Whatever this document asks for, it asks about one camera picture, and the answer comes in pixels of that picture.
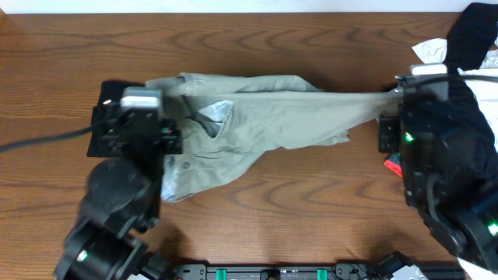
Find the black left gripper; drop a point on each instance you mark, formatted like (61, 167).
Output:
(99, 130)

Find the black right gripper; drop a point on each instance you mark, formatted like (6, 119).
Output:
(389, 133)

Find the khaki green shorts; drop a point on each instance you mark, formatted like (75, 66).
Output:
(227, 123)

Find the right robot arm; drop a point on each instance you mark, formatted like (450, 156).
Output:
(448, 167)

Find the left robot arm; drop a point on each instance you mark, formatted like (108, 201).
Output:
(122, 196)

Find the black folded garment left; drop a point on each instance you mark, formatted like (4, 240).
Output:
(109, 90)

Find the white garment right pile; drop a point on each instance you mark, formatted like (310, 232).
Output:
(434, 51)

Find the grey red trimmed garment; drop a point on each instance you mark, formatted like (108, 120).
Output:
(393, 163)

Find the black garment right pile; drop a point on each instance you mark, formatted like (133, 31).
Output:
(471, 37)

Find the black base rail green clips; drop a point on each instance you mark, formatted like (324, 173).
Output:
(341, 271)

